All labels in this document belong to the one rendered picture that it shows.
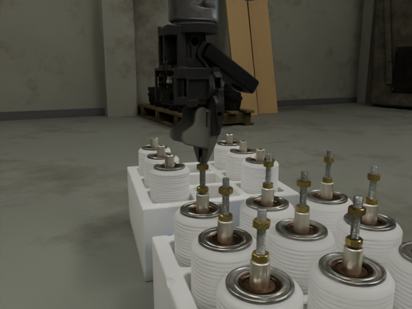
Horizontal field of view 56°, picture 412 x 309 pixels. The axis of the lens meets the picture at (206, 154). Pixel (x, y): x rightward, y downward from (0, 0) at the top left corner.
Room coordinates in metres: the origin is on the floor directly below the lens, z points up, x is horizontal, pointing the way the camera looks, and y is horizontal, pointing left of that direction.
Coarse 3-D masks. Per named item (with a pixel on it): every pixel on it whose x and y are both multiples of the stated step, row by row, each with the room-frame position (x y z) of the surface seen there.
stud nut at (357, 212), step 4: (348, 208) 0.42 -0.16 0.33; (352, 208) 0.41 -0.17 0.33; (356, 208) 0.41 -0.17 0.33; (360, 208) 0.41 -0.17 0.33; (364, 208) 0.41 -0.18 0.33; (348, 212) 0.42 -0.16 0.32; (352, 212) 0.41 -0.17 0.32; (356, 212) 0.41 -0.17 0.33; (360, 212) 0.41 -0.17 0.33; (364, 212) 0.41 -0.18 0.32
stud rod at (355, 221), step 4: (356, 196) 0.42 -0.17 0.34; (360, 196) 0.42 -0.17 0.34; (356, 200) 0.41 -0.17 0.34; (360, 200) 0.41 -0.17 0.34; (356, 204) 0.41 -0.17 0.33; (360, 204) 0.41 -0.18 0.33; (352, 216) 0.42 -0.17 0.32; (356, 216) 0.41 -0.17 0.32; (360, 216) 0.42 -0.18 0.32; (352, 220) 0.42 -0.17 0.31; (356, 220) 0.41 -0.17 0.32; (352, 224) 0.42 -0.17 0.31; (356, 224) 0.41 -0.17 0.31; (352, 228) 0.42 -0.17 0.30; (356, 228) 0.41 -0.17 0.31; (352, 232) 0.42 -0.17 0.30; (356, 232) 0.41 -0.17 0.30; (352, 236) 0.42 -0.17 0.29; (356, 236) 0.41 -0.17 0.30
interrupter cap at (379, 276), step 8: (328, 256) 0.44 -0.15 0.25; (336, 256) 0.45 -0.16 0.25; (320, 264) 0.42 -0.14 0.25; (328, 264) 0.42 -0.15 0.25; (336, 264) 0.43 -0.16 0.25; (368, 264) 0.42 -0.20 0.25; (376, 264) 0.42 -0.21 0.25; (328, 272) 0.40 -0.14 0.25; (336, 272) 0.41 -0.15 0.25; (344, 272) 0.41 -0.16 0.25; (368, 272) 0.41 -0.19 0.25; (376, 272) 0.41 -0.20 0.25; (384, 272) 0.40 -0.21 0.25; (336, 280) 0.39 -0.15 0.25; (344, 280) 0.39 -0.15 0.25; (352, 280) 0.39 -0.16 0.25; (360, 280) 0.39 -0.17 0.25; (368, 280) 0.39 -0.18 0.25; (376, 280) 0.39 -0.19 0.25; (384, 280) 0.39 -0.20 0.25
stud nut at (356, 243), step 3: (345, 237) 0.42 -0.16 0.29; (348, 237) 0.42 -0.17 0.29; (360, 237) 0.42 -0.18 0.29; (345, 240) 0.42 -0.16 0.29; (348, 240) 0.41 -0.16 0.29; (351, 240) 0.41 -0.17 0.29; (354, 240) 0.41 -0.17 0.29; (357, 240) 0.41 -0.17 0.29; (360, 240) 0.41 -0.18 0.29; (348, 243) 0.41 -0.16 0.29; (351, 243) 0.41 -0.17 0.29; (354, 243) 0.41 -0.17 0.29; (357, 243) 0.41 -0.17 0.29; (360, 243) 0.41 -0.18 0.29; (351, 246) 0.41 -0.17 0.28; (354, 246) 0.41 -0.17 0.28; (357, 246) 0.41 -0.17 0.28
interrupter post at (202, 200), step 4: (196, 196) 0.61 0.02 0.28; (200, 196) 0.60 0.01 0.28; (204, 196) 0.60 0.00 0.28; (208, 196) 0.61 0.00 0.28; (196, 200) 0.61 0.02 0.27; (200, 200) 0.60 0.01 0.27; (204, 200) 0.60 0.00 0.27; (208, 200) 0.61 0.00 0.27; (196, 204) 0.61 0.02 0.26; (200, 204) 0.60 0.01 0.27; (204, 204) 0.60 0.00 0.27; (208, 204) 0.61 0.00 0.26; (196, 208) 0.61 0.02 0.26; (200, 208) 0.60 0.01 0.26; (204, 208) 0.60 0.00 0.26; (208, 208) 0.61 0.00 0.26; (200, 212) 0.60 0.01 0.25; (204, 212) 0.60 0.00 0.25
